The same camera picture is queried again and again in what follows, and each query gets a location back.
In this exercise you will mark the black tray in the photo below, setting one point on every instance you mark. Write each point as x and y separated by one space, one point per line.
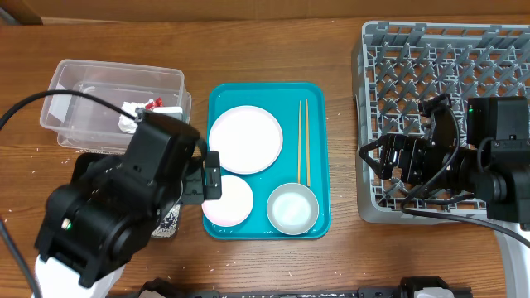
84 161

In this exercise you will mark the teal serving tray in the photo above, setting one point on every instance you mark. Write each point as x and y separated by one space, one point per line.
281 100

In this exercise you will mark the large white plate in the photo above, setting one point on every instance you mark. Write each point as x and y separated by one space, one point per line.
248 139

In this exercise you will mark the grey dishwasher rack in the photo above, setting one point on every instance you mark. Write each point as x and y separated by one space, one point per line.
398 65

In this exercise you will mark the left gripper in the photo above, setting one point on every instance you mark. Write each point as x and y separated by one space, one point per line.
198 188

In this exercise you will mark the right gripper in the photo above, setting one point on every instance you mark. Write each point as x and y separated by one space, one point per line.
411 148

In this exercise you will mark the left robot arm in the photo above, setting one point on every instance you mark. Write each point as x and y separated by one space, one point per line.
96 223

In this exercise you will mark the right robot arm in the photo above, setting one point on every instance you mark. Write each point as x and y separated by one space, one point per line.
490 162

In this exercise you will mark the pink small bowl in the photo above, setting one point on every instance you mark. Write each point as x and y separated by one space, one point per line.
234 205

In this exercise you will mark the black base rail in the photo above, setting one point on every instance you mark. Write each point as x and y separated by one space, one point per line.
409 287

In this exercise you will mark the red snack wrapper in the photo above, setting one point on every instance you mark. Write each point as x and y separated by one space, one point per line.
153 103

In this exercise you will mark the wooden chopstick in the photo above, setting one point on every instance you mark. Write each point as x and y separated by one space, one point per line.
308 147
299 144

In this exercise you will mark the grey bowl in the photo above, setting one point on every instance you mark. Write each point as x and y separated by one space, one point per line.
292 209

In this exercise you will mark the pile of rice grains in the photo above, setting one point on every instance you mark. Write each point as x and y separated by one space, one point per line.
168 227

